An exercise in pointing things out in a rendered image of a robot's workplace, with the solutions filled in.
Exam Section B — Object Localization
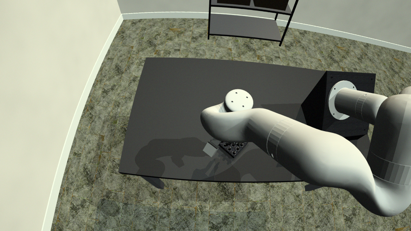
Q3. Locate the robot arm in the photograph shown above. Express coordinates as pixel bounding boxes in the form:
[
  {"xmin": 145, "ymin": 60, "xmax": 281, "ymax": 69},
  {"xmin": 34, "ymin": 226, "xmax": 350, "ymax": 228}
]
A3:
[{"xmin": 200, "ymin": 81, "xmax": 411, "ymax": 217}]

